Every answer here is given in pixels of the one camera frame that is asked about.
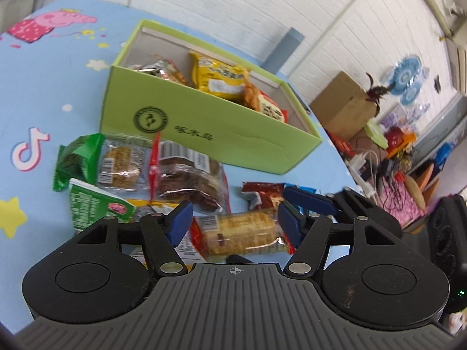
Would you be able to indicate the clear wrapped cracker packet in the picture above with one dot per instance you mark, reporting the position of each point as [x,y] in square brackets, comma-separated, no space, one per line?
[255,232]

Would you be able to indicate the red cracker snack bag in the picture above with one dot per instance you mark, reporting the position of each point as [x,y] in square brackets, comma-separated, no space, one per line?
[257,100]

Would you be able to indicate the brown chocolate snack packet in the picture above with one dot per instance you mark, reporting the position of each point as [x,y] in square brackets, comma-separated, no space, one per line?
[260,195]

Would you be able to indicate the blue cookie packet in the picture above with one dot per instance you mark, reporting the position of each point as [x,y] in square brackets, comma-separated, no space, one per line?
[304,188]

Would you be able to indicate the pink patterned cloth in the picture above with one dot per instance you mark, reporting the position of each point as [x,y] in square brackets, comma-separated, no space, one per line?
[394,198]

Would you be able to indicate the blue paper flower decoration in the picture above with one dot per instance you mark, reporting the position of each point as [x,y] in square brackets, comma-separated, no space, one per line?
[407,77]

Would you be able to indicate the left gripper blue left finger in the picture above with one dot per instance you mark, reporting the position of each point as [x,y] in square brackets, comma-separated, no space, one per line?
[161,235]

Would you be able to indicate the galette waffle snack clear bag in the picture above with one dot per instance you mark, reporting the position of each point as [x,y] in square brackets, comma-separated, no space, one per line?
[161,68]

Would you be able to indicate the peppa pig blue tablecloth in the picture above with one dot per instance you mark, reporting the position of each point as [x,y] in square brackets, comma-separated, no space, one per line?
[52,92]

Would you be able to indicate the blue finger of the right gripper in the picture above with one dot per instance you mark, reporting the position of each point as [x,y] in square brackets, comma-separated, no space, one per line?
[306,201]

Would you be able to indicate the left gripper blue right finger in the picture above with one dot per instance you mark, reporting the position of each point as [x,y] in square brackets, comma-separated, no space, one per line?
[309,236]

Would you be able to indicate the green wrapped snack packet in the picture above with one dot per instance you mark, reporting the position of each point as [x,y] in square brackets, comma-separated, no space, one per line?
[116,161]

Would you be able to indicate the yellow egg yolk pie bag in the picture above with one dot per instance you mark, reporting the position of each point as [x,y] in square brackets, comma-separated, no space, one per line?
[218,78]

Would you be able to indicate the brown cardboard box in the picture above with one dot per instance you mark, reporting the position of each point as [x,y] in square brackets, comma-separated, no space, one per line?
[342,107]

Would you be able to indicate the grey cylindrical bottle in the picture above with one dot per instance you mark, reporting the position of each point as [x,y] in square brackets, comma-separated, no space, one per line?
[282,51]

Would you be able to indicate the green flat snack packet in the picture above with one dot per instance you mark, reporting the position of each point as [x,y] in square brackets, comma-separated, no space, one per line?
[89,203]

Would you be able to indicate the green cardboard box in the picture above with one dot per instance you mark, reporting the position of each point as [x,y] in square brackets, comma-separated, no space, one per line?
[139,104]

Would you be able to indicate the red dates clear packet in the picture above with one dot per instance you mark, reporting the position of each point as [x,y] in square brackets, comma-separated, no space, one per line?
[177,173]

